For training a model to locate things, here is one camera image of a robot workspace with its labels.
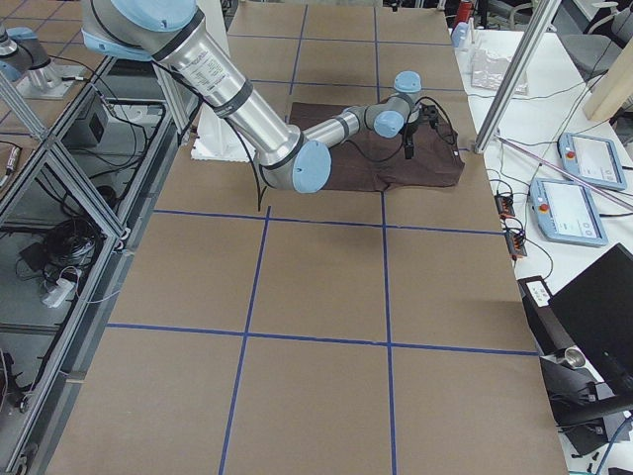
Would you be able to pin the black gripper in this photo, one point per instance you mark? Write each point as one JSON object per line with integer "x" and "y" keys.
{"x": 409, "y": 132}

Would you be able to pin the dark brown t-shirt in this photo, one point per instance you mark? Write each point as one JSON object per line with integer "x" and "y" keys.
{"x": 368, "y": 162}

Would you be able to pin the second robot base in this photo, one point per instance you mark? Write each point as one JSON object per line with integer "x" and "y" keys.
{"x": 24, "y": 61}

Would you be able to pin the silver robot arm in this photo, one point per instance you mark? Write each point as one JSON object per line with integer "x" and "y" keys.
{"x": 173, "y": 34}

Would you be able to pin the silver foil bag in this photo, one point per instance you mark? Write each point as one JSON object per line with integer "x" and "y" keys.
{"x": 488, "y": 69}

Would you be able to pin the blue white bottle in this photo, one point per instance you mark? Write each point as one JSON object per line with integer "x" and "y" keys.
{"x": 460, "y": 35}

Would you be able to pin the orange terminal board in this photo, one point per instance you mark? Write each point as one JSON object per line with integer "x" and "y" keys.
{"x": 504, "y": 204}

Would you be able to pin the lower teach pendant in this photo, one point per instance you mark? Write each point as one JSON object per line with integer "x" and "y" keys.
{"x": 566, "y": 213}

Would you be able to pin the teach pendant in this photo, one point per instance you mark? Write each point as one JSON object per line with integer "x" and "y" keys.
{"x": 593, "y": 159}
{"x": 566, "y": 213}

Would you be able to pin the upper teach pendant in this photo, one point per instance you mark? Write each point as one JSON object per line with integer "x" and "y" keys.
{"x": 593, "y": 159}

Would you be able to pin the black labelled box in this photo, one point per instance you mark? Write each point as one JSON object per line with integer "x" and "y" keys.
{"x": 541, "y": 319}

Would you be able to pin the black monitor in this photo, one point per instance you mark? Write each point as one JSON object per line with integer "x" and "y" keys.
{"x": 595, "y": 309}

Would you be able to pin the white power strip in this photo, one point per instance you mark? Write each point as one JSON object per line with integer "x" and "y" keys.
{"x": 64, "y": 288}

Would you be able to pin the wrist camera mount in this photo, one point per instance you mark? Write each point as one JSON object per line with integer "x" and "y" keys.
{"x": 408, "y": 141}

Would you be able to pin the aluminium frame post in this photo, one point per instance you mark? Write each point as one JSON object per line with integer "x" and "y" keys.
{"x": 542, "y": 17}

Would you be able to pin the black camera stand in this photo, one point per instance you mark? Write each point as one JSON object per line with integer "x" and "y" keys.
{"x": 587, "y": 412}

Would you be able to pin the aluminium frame rack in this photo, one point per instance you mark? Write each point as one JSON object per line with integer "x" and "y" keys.
{"x": 78, "y": 211}

